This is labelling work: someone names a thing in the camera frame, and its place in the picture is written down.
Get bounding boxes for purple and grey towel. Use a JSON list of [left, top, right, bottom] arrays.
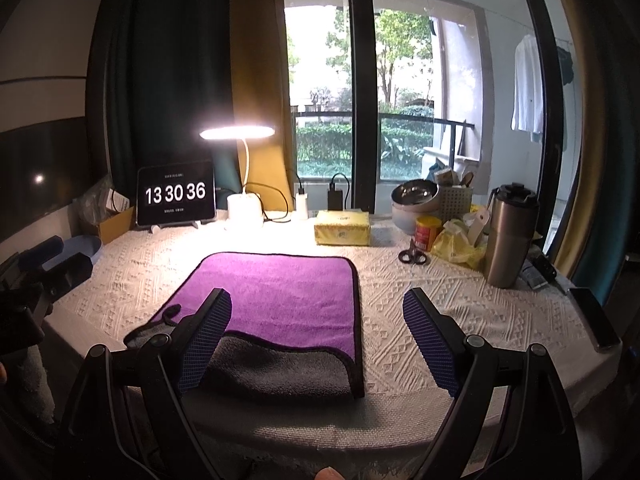
[[124, 252, 364, 404]]

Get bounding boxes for blue plate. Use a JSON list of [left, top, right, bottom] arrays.
[[42, 235, 103, 271]]

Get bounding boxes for white textured tablecloth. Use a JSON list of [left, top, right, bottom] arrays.
[[41, 219, 620, 460]]

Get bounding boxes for cardboard box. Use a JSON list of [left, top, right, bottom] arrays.
[[96, 207, 136, 245]]

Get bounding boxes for black smartphone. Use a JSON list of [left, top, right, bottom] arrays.
[[567, 287, 620, 352]]

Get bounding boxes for white tablet stand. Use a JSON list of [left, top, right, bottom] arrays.
[[149, 220, 202, 234]]

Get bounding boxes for black tablet clock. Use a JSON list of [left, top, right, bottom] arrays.
[[136, 160, 216, 228]]

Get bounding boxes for yellow tissue pack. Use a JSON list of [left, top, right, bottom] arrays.
[[431, 219, 487, 270]]

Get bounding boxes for black scissors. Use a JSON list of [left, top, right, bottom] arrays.
[[398, 238, 430, 266]]

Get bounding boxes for white desk lamp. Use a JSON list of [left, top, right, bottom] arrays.
[[200, 124, 274, 226]]

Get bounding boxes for steel thermos bottle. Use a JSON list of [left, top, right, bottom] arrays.
[[483, 182, 539, 288]]

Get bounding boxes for red yellow can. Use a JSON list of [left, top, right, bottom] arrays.
[[413, 216, 442, 252]]

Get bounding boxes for dark green curtain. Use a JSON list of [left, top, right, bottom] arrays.
[[86, 0, 240, 198]]

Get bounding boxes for white perforated basket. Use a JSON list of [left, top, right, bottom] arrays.
[[437, 185, 473, 222]]

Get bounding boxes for white charger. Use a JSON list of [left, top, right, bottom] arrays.
[[295, 188, 309, 220]]

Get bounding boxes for white bowl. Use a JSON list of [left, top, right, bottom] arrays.
[[392, 203, 440, 235]]

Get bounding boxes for yellow tissue box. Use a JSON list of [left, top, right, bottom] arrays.
[[314, 210, 371, 246]]

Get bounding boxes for stainless steel bowl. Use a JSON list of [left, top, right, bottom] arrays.
[[390, 179, 440, 212]]

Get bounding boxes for black power bank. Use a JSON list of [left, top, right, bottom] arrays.
[[326, 188, 344, 211]]

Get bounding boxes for yellow curtain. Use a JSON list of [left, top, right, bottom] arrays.
[[230, 0, 294, 211]]

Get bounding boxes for white hanging shirt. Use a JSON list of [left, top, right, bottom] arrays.
[[511, 35, 544, 143]]

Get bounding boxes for black lamp cable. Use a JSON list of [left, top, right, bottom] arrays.
[[243, 181, 292, 224]]

